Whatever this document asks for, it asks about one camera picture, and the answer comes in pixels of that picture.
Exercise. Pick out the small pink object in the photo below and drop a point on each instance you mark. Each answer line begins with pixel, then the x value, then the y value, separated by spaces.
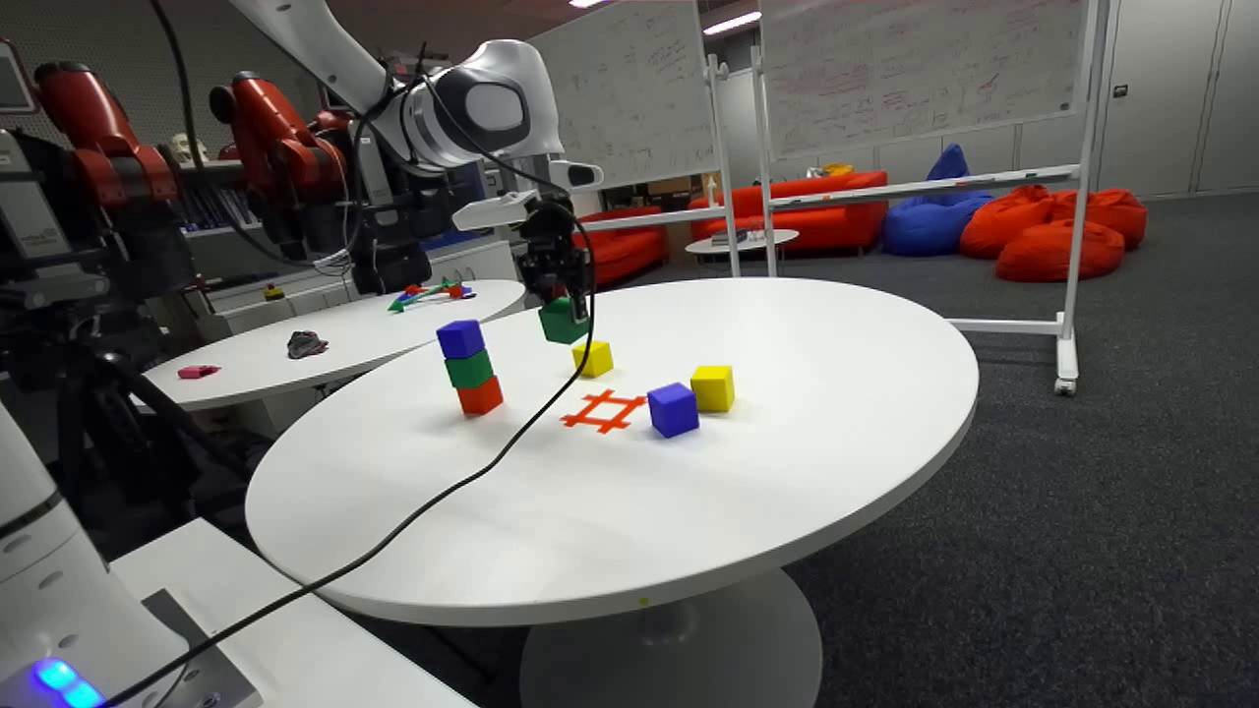
pixel 199 373

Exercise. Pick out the orange toy block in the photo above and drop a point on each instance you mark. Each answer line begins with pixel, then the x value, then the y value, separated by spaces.
pixel 481 394

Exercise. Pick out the ceiling light strip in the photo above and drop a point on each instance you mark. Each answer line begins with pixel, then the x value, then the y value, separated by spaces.
pixel 733 20

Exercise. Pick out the orange tape grid mark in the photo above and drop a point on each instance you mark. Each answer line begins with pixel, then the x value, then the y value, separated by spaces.
pixel 603 410

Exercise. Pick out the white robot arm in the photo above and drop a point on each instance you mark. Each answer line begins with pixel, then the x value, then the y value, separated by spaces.
pixel 301 24

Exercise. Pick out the white base unit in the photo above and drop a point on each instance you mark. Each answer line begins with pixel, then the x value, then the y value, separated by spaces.
pixel 262 642

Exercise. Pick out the small white round table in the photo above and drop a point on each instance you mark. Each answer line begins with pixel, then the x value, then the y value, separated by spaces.
pixel 741 241

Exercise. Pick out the small yellow object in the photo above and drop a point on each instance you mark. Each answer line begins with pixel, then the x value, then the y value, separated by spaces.
pixel 271 293

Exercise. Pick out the small whiteboard on stand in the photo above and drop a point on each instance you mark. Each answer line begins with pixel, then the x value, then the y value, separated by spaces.
pixel 641 91

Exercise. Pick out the small red toy piece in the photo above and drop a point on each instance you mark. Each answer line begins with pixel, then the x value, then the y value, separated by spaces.
pixel 458 288

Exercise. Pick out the yellow toy block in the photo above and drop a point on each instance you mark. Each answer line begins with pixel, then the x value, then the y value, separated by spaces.
pixel 594 364
pixel 712 387

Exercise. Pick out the red beanbag sofa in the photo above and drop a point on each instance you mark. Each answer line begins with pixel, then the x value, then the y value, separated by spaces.
pixel 631 251
pixel 827 220

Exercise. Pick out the blue toy block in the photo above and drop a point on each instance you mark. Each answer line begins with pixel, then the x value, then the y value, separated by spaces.
pixel 675 410
pixel 458 341

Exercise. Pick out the white round side table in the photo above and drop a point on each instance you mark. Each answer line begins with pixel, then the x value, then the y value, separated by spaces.
pixel 357 344

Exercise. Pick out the large whiteboard on stand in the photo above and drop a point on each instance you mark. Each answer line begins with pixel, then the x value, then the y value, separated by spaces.
pixel 919 64

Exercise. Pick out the small white figurine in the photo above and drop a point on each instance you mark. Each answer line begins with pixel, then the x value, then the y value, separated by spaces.
pixel 181 153

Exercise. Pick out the small multicolour object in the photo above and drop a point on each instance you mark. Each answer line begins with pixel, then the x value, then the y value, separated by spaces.
pixel 405 300

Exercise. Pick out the blue beanbag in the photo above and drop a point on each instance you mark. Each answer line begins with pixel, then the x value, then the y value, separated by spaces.
pixel 928 220

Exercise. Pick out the gray lump object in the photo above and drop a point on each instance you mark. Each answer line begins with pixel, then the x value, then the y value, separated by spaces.
pixel 307 344

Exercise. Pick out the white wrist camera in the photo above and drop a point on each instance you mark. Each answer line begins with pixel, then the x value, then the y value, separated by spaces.
pixel 497 213

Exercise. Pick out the orange beanbag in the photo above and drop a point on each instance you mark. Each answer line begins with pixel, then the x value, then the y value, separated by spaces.
pixel 1003 223
pixel 1122 220
pixel 1063 251

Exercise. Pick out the white table pedestal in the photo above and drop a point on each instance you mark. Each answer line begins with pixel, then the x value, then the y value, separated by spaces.
pixel 671 656

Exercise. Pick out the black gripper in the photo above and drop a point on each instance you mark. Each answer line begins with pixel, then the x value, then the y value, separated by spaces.
pixel 551 251

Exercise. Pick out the green toy block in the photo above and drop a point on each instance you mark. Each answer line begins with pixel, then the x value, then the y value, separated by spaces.
pixel 468 373
pixel 562 326

